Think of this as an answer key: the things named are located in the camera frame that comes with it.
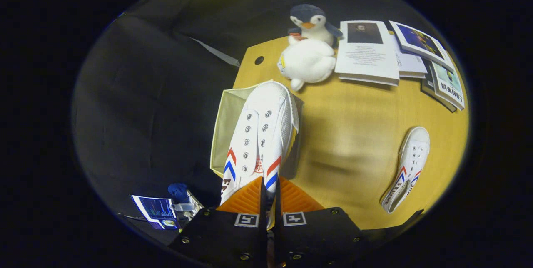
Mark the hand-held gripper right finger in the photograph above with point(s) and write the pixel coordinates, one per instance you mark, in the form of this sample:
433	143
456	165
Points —
320	234

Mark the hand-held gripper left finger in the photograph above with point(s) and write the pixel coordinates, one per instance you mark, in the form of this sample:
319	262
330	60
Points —
216	234

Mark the beige fabric storage box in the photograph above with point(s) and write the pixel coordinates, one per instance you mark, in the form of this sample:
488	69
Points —
227	135

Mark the white canvas shoe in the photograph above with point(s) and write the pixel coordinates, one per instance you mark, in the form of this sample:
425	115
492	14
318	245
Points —
410	164
266	110

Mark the blue cloth lump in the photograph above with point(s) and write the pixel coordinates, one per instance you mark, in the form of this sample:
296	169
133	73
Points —
178	192

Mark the white round plush toy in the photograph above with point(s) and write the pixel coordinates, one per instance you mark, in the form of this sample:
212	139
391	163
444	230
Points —
308	62

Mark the white book with portrait cover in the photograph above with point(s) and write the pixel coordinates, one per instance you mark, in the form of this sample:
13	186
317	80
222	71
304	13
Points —
366	60

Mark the dark thick book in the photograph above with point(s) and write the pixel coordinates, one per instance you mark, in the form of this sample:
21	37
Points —
429	89

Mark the plain white book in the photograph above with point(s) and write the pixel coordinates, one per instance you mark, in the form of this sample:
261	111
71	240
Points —
410	66

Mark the book with pale green cover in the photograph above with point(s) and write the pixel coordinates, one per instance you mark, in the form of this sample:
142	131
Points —
449	83

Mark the penguin plush toy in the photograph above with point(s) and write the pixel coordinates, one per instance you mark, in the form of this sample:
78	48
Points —
312	24

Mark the book with blue picture cover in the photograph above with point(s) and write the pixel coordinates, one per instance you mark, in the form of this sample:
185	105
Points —
420	41

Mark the silver metal bracket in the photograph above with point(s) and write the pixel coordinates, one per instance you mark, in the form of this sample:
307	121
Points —
193	205

